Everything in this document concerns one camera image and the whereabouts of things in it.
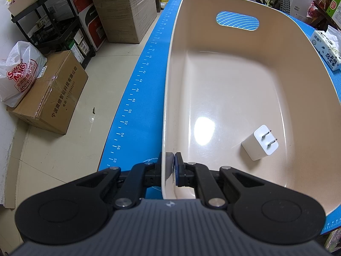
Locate blue ruled table mat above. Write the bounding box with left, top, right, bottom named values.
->
left=97, top=0, right=341, bottom=238

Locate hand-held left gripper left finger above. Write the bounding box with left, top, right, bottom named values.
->
left=69, top=152, right=163, bottom=210

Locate black metal rack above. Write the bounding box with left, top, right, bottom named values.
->
left=11, top=0, right=97, bottom=70

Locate white printed plastic bag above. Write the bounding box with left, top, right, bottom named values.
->
left=0, top=41, right=48, bottom=108

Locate green carton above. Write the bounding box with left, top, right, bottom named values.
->
left=326, top=0, right=341, bottom=29

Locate red and white appliance box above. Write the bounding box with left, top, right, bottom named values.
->
left=68, top=0, right=107, bottom=52

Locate white tissue pack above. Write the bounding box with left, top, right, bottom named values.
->
left=309, top=25, right=341, bottom=72

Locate white charger plug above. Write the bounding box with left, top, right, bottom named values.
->
left=241, top=124, right=279, bottom=161

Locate beige plastic basin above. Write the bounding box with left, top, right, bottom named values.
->
left=160, top=0, right=341, bottom=217

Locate brown cardboard box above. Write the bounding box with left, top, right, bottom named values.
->
left=7, top=50, right=89, bottom=135

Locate large film-wrapped cardboard box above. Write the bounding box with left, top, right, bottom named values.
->
left=100, top=0, right=158, bottom=44

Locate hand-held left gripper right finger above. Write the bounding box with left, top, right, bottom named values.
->
left=174, top=152, right=270, bottom=210

